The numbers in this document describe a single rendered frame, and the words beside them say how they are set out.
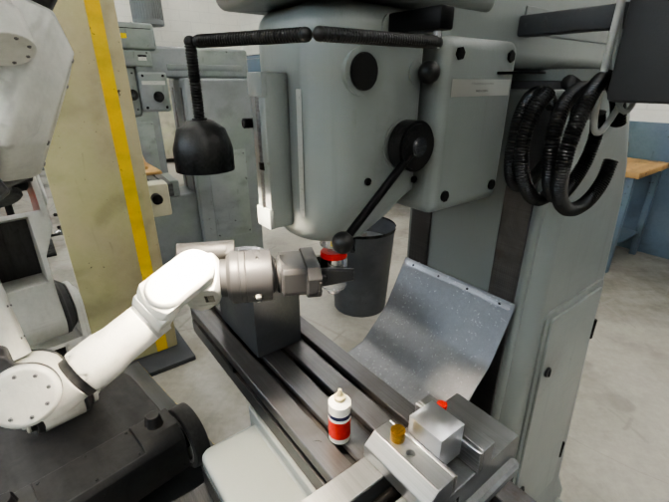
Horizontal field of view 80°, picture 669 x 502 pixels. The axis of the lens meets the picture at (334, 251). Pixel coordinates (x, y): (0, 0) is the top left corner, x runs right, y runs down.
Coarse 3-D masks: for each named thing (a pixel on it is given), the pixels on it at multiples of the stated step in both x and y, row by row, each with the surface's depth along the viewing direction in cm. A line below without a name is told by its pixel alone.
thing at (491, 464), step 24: (456, 408) 70; (480, 408) 70; (480, 432) 60; (504, 432) 65; (456, 456) 61; (480, 456) 57; (504, 456) 64; (336, 480) 57; (360, 480) 57; (384, 480) 58; (480, 480) 60; (504, 480) 63
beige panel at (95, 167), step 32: (64, 0) 167; (96, 0) 173; (64, 32) 170; (96, 32) 176; (96, 64) 180; (96, 96) 183; (128, 96) 191; (64, 128) 180; (96, 128) 187; (128, 128) 196; (64, 160) 184; (96, 160) 191; (128, 160) 200; (64, 192) 188; (96, 192) 196; (128, 192) 204; (64, 224) 192; (96, 224) 200; (128, 224) 209; (96, 256) 204; (128, 256) 214; (160, 256) 225; (96, 288) 209; (128, 288) 219; (96, 320) 214; (160, 352) 242; (192, 352) 242
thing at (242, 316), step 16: (224, 304) 104; (240, 304) 94; (256, 304) 88; (272, 304) 91; (288, 304) 93; (224, 320) 107; (240, 320) 97; (256, 320) 89; (272, 320) 92; (288, 320) 95; (240, 336) 100; (256, 336) 91; (272, 336) 94; (288, 336) 97; (256, 352) 93; (272, 352) 95
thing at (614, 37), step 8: (624, 0) 49; (616, 8) 49; (624, 8) 51; (616, 16) 50; (616, 24) 50; (616, 32) 50; (608, 40) 51; (616, 40) 53; (608, 48) 52; (616, 48) 53; (608, 56) 52; (608, 64) 53; (600, 96) 55; (616, 104) 57; (632, 104) 57; (592, 112) 57; (616, 112) 59; (624, 112) 57; (592, 120) 57; (608, 120) 59; (592, 128) 58; (600, 128) 59
